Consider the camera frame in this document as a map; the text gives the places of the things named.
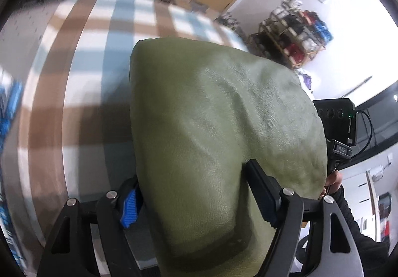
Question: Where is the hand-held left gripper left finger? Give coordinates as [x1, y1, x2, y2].
[37, 176, 147, 277]

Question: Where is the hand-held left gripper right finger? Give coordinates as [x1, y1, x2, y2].
[246, 159, 366, 277]

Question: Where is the green and yellow leather jacket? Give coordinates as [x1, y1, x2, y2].
[129, 38, 328, 277]

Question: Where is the person's right forearm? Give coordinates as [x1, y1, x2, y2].
[328, 185, 390, 277]

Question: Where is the person's right hand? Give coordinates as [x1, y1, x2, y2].
[323, 170, 343, 200]

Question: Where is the wooden storage rack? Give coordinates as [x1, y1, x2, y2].
[249, 0, 334, 70]

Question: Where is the checkered tablecloth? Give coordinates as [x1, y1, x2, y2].
[0, 0, 249, 265]

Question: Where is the blue patterned cloth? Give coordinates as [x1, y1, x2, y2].
[0, 81, 24, 265]

